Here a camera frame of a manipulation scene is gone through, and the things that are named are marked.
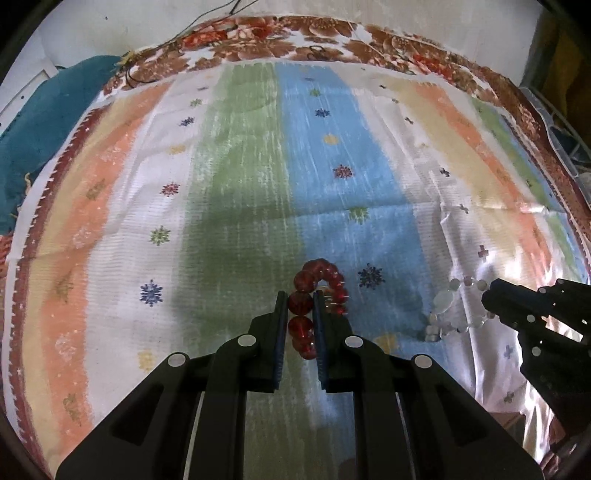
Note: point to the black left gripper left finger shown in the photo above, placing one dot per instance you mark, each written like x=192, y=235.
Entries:
x=251, y=362

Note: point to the floral brown bedsheet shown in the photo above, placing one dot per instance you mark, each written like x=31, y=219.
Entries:
x=327, y=39

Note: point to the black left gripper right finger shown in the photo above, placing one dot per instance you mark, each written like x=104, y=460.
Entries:
x=349, y=363

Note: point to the teal quilted pillow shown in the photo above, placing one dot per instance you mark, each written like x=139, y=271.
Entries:
x=41, y=127

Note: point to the striped colourful cloth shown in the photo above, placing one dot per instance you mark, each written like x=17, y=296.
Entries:
x=176, y=211

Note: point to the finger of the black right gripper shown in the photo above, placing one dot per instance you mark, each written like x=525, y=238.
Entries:
x=519, y=307

